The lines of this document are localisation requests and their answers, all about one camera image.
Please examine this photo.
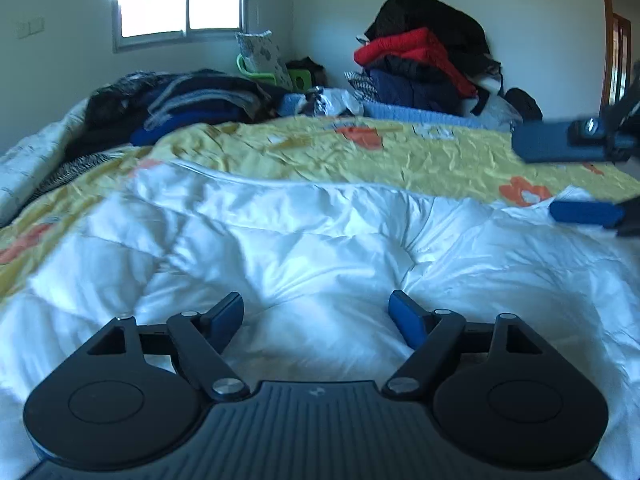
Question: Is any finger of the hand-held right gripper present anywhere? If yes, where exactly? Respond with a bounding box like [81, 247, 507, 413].
[512, 77, 640, 163]
[549, 195, 640, 236]

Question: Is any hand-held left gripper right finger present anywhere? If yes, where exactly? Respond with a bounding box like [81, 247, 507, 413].
[382, 290, 543, 400]

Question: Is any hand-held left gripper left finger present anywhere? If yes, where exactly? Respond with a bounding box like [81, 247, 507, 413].
[90, 292, 251, 402]

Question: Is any pile of dark clothes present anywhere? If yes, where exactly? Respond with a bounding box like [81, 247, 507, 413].
[65, 69, 288, 161]

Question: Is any black round bag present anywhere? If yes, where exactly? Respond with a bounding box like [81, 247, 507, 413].
[504, 87, 544, 122]

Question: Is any grey shiny cloth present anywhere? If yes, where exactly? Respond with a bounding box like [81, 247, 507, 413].
[462, 94, 522, 126]

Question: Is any white quilt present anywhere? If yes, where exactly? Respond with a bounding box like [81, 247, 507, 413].
[0, 162, 640, 466]

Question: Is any wooden door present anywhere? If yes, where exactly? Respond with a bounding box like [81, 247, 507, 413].
[599, 0, 640, 111]

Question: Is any light blue blanket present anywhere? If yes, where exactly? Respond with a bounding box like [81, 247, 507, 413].
[280, 92, 512, 132]

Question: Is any navy jacket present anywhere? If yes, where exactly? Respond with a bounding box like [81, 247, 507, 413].
[367, 57, 476, 113]

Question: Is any red jacket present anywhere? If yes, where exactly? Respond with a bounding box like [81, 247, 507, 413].
[354, 27, 477, 98]

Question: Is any black jacket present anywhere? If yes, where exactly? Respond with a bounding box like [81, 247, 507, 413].
[365, 0, 502, 76]

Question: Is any yellow floral bedsheet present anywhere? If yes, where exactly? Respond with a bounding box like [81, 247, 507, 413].
[0, 112, 640, 306]

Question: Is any houndstooth cloth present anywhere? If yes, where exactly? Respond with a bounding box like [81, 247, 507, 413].
[345, 71, 379, 102]

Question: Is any black white zigzag cloth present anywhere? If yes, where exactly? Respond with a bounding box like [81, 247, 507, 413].
[30, 152, 129, 197]

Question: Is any white printed plastic bag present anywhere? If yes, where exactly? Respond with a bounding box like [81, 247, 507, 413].
[300, 87, 363, 117]

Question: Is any green plastic chair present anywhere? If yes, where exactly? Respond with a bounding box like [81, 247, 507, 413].
[237, 55, 313, 92]

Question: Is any white patterned bedsheet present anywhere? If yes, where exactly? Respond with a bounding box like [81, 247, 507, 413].
[0, 97, 97, 228]

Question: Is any floral pillow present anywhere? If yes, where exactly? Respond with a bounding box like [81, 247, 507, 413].
[236, 31, 292, 88]

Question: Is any window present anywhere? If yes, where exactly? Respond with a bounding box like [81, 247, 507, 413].
[112, 0, 248, 53]

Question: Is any wall light switch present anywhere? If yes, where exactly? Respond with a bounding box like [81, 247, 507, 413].
[15, 16, 46, 39]

